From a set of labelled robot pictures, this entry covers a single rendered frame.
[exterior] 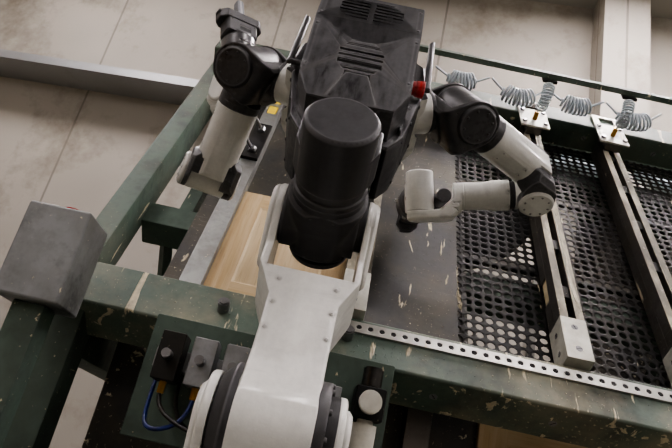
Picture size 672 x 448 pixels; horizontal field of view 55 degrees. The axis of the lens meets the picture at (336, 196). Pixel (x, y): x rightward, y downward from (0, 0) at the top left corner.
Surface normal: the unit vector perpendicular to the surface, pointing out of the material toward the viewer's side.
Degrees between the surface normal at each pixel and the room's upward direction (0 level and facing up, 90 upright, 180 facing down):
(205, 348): 90
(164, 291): 60
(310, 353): 64
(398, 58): 82
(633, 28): 90
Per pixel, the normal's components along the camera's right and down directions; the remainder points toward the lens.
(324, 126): 0.14, -0.72
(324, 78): 0.09, -0.52
